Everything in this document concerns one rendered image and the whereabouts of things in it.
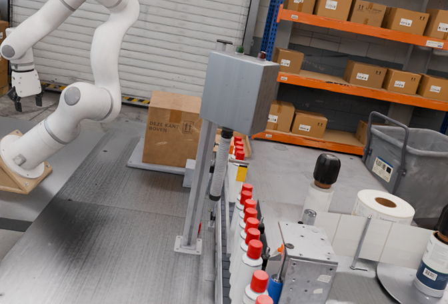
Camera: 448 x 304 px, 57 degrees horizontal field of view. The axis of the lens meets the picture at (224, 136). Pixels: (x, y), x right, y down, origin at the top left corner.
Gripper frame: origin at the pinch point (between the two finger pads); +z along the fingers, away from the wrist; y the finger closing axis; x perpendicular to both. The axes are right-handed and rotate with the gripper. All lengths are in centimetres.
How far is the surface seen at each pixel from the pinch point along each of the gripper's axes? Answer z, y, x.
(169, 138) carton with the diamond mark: 16, 37, -44
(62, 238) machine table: 25, -30, -56
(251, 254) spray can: 9, -24, -117
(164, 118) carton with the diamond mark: 6, 35, -42
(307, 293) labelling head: 12, -26, -133
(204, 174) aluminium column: 5, -3, -90
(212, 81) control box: -25, -5, -94
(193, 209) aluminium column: 17, -5, -87
